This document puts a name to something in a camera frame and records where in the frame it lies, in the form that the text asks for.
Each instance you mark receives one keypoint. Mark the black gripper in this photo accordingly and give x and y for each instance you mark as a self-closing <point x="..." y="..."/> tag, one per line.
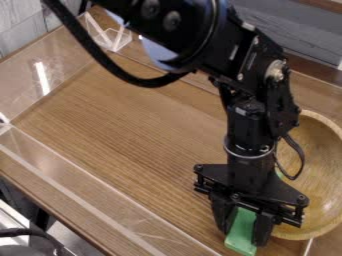
<point x="245" y="183"/>

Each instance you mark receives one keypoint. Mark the green rectangular block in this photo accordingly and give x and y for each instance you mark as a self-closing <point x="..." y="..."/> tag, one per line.
<point x="239" y="237"/>

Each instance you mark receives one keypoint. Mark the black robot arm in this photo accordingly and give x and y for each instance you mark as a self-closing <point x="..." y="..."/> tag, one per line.
<point x="197" y="35"/>

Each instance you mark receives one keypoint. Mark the light wooden bowl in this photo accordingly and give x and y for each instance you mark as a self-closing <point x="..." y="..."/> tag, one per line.
<point x="319" y="137"/>

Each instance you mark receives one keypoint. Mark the clear acrylic corner bracket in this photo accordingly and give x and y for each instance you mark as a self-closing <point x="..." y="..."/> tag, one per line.
<point x="110" y="39"/>

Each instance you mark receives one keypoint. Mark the clear acrylic tray wall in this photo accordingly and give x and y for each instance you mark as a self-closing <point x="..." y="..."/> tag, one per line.
<point x="101" y="152"/>

